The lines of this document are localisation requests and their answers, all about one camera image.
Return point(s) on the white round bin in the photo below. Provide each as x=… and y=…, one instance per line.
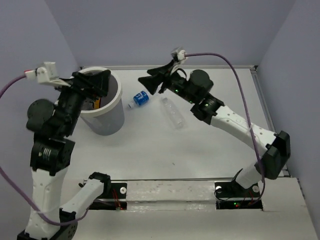
x=109, y=117

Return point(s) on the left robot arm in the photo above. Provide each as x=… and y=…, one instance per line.
x=52, y=124

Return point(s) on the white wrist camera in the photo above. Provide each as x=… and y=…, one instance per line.
x=179, y=57
x=47, y=75

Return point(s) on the orange milk tea bottle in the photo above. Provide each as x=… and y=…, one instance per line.
x=96, y=104

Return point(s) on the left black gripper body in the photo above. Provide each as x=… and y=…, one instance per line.
x=74, y=98

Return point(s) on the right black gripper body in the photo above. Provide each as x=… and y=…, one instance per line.
x=174, y=83

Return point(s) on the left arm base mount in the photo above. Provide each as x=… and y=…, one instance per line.
x=114, y=200

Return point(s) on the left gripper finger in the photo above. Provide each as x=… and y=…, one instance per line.
x=86, y=80
x=103, y=89

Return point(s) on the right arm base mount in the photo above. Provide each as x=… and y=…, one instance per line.
x=232, y=197

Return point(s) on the blue label water bottle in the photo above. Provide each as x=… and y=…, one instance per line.
x=139, y=100

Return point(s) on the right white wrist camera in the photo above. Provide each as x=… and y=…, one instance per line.
x=179, y=57

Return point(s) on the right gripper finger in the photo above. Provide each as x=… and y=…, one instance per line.
x=164, y=70
x=151, y=83

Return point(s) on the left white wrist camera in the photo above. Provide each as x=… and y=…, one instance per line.
x=47, y=75

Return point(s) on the clear ribbed bottle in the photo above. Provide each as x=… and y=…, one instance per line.
x=172, y=113

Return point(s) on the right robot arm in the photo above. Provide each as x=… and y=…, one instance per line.
x=273, y=148

